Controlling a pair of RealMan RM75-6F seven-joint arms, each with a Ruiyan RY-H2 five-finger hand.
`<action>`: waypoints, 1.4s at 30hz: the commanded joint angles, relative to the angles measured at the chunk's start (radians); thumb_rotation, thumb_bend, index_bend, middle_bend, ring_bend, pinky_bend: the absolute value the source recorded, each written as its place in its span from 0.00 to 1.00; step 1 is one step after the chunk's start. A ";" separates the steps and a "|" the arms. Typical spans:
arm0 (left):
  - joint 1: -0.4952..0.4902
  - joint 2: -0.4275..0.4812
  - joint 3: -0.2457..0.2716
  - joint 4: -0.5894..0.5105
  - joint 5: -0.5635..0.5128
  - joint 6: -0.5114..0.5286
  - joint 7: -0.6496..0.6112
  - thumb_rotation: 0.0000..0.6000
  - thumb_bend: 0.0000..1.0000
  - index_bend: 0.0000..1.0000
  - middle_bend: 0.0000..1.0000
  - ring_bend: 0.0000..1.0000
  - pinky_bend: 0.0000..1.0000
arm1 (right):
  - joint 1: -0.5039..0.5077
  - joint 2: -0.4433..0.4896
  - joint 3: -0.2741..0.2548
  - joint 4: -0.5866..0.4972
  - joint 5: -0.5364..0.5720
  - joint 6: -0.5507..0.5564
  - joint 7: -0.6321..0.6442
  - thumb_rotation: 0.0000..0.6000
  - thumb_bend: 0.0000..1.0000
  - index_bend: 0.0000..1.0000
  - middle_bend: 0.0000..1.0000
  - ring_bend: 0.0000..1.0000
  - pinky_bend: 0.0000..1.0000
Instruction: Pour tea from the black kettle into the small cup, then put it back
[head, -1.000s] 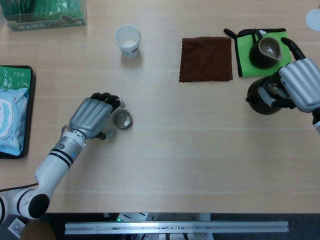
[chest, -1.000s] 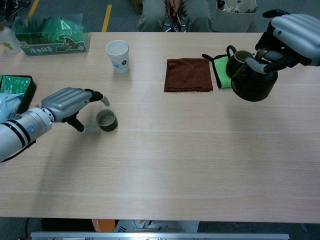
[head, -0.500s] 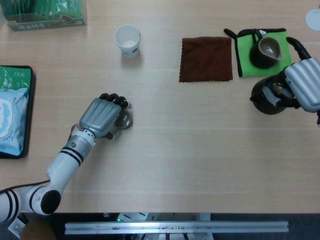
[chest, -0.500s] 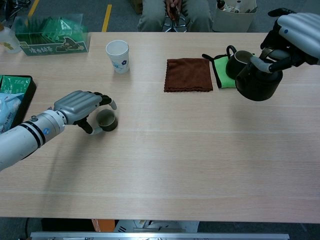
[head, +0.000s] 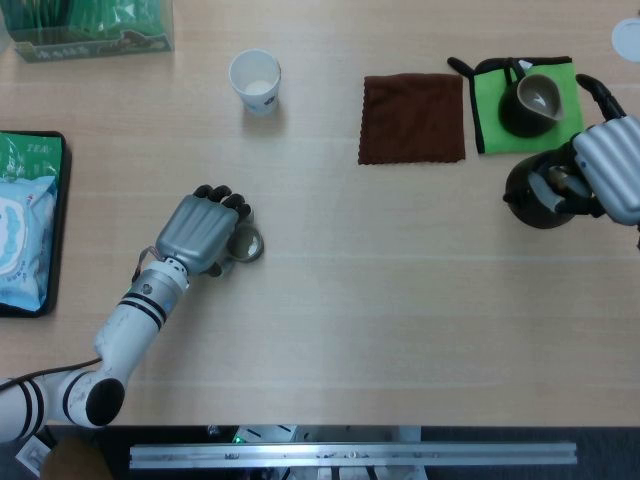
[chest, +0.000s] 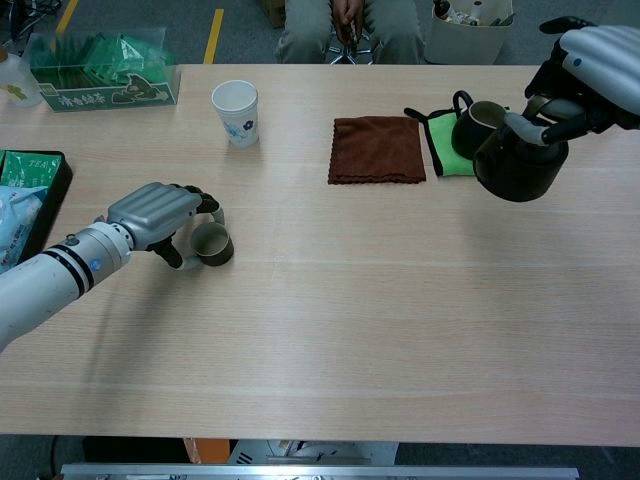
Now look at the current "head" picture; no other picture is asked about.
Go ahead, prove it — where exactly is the green cloth black trim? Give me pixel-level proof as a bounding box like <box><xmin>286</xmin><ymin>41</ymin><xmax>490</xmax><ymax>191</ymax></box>
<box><xmin>447</xmin><ymin>55</ymin><xmax>585</xmax><ymax>155</ymax></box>

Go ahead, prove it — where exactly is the green tea packet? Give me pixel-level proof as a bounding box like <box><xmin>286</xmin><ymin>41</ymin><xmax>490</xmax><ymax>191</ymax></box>
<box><xmin>0</xmin><ymin>133</ymin><xmax>64</xmax><ymax>186</ymax></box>

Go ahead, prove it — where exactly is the white wall socket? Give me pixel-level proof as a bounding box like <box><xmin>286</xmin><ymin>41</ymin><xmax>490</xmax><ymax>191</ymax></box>
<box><xmin>14</xmin><ymin>434</ymin><xmax>51</xmax><ymax>474</ymax></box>

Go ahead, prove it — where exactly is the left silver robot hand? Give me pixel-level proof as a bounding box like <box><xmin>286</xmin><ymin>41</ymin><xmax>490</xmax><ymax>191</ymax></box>
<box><xmin>154</xmin><ymin>184</ymin><xmax>254</xmax><ymax>276</ymax></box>

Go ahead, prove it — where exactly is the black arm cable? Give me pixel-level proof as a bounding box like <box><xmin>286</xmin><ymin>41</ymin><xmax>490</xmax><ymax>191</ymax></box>
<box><xmin>0</xmin><ymin>357</ymin><xmax>105</xmax><ymax>390</ymax></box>

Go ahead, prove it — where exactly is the green tea box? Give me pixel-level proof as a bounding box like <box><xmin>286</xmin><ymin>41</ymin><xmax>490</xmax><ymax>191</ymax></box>
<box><xmin>0</xmin><ymin>0</ymin><xmax>175</xmax><ymax>64</ymax></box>

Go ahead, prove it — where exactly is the small dark tea cup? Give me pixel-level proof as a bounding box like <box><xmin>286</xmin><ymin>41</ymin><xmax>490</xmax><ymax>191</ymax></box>
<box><xmin>229</xmin><ymin>224</ymin><xmax>265</xmax><ymax>262</ymax></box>

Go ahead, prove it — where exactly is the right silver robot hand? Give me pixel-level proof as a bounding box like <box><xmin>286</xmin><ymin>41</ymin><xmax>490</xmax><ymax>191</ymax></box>
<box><xmin>529</xmin><ymin>73</ymin><xmax>640</xmax><ymax>226</ymax></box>

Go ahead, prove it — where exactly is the white paper cup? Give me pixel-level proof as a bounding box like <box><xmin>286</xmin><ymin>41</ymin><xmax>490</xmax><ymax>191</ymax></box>
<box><xmin>228</xmin><ymin>48</ymin><xmax>282</xmax><ymax>117</ymax></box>

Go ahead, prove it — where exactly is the brown cloth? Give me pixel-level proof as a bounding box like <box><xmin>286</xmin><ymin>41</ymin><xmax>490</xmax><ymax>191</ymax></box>
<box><xmin>356</xmin><ymin>73</ymin><xmax>467</xmax><ymax>166</ymax></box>

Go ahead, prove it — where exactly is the white round lid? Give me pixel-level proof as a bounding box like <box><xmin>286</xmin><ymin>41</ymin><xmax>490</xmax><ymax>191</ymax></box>
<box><xmin>610</xmin><ymin>17</ymin><xmax>640</xmax><ymax>64</ymax></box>

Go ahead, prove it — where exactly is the black tray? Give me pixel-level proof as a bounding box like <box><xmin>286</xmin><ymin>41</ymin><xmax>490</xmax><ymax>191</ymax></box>
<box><xmin>0</xmin><ymin>130</ymin><xmax>73</xmax><ymax>319</ymax></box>

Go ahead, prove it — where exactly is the dark ceramic pitcher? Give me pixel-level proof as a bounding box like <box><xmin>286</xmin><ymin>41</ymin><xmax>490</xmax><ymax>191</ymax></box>
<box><xmin>498</xmin><ymin>58</ymin><xmax>565</xmax><ymax>139</ymax></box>

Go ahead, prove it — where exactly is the aluminium rail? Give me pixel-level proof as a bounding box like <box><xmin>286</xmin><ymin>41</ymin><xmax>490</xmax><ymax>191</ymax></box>
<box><xmin>128</xmin><ymin>440</ymin><xmax>579</xmax><ymax>470</ymax></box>

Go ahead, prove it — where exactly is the dark ceramic teapot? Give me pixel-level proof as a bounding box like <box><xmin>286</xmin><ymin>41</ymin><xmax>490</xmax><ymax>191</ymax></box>
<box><xmin>502</xmin><ymin>149</ymin><xmax>601</xmax><ymax>230</ymax></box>

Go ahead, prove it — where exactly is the blue wet wipes pack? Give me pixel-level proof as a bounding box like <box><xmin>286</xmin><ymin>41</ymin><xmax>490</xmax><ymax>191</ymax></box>
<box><xmin>0</xmin><ymin>175</ymin><xmax>59</xmax><ymax>310</ymax></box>

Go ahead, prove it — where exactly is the orange object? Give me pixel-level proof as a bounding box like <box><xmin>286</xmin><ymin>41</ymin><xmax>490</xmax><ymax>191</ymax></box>
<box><xmin>39</xmin><ymin>434</ymin><xmax>114</xmax><ymax>480</ymax></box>

